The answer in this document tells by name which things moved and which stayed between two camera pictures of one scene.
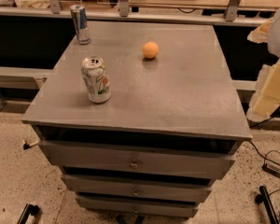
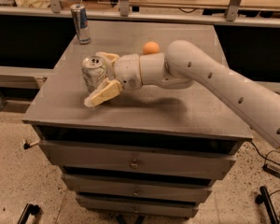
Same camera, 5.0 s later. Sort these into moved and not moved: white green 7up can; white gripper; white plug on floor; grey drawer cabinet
Moved: white gripper
Not moved: white plug on floor; white green 7up can; grey drawer cabinet
